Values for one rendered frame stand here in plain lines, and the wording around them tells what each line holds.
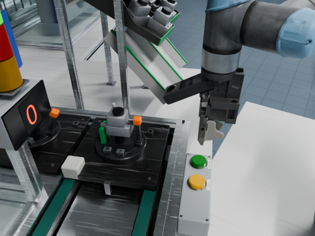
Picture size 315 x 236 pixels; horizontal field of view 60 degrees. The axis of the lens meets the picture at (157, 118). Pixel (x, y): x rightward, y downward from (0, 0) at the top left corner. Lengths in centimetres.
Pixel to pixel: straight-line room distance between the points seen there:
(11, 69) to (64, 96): 77
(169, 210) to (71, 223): 23
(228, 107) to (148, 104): 59
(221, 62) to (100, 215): 44
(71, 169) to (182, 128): 35
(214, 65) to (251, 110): 64
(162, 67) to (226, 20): 51
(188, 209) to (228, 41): 37
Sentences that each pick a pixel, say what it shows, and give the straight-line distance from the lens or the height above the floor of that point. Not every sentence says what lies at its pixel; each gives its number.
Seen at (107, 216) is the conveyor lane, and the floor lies 92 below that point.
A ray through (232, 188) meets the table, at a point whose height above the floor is 86.
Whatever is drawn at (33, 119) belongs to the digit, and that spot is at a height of 119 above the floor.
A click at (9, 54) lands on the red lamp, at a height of 132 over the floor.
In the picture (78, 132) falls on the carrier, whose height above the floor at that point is 97.
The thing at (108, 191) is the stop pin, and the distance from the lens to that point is 71.
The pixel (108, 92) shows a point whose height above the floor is 86.
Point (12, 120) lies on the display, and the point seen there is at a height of 122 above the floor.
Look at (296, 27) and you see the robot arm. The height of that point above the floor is 135.
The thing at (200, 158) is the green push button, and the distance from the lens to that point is 74.
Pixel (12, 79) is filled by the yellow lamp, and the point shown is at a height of 128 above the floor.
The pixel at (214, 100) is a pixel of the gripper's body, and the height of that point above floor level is 118.
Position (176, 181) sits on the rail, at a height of 96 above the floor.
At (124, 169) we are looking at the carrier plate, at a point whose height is 97.
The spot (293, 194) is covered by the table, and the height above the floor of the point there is 86.
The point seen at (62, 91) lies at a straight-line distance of 129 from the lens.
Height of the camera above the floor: 149
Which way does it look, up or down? 36 degrees down
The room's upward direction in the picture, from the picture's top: straight up
